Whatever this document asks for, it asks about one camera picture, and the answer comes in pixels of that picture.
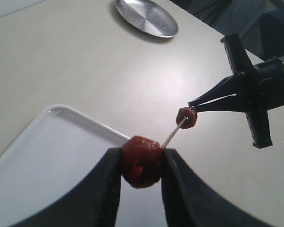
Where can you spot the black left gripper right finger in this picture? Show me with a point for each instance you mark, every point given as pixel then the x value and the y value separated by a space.
pixel 190 202

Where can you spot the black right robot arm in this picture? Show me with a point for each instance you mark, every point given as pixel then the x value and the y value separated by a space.
pixel 271 85

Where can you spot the white rectangular plastic tray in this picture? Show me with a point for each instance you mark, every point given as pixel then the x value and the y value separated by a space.
pixel 50 156

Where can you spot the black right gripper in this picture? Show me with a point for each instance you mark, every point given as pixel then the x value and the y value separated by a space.
pixel 246 78

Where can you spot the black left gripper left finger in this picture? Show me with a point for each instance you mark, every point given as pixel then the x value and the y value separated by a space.
pixel 93 202

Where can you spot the brown meatball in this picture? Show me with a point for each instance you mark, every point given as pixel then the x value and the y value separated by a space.
pixel 191 115
pixel 142 162

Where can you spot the round silver metal plate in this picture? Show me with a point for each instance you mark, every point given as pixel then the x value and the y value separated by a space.
pixel 148 17

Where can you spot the thin metal skewer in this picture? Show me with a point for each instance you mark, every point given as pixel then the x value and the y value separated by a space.
pixel 170 137

